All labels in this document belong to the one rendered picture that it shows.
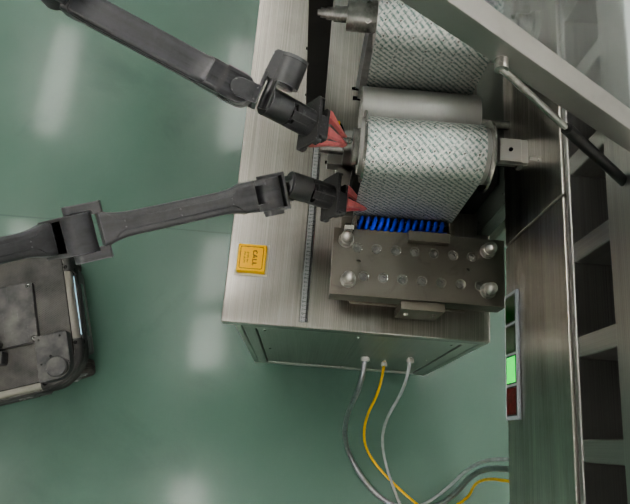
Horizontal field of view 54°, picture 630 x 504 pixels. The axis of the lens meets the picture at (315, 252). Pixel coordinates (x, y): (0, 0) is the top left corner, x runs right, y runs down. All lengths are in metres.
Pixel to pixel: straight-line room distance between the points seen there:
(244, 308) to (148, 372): 1.00
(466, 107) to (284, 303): 0.62
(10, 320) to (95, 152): 0.82
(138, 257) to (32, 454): 0.81
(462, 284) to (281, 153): 0.59
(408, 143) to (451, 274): 0.37
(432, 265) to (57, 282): 1.41
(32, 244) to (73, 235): 0.08
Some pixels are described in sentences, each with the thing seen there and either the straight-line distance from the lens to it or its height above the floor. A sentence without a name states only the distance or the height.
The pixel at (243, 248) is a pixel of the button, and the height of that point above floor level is 0.92.
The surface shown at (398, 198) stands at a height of 1.14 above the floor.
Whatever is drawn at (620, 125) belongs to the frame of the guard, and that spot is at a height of 1.75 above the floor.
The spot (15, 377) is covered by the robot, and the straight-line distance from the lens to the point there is 2.37.
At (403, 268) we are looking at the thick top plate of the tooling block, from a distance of 1.44.
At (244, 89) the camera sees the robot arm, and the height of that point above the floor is 1.39.
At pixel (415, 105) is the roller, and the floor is 1.23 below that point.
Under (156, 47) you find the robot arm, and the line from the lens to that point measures 1.23.
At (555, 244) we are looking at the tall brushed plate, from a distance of 1.13.
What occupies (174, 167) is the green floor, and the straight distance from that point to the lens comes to 2.69.
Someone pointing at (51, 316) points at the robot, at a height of 0.24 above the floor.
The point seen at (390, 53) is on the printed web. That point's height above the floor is 1.32.
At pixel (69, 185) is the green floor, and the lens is 2.77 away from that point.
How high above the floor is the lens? 2.40
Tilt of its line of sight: 73 degrees down
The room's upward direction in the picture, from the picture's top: 6 degrees clockwise
